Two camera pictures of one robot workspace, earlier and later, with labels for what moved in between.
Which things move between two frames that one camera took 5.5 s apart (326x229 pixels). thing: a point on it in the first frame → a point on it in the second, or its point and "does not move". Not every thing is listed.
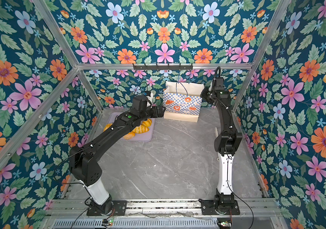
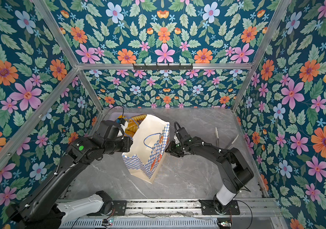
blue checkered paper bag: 182,101 → 149,145
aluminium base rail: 164,213 does not move
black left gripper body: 155,113 → 123,144
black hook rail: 163,67 does not move
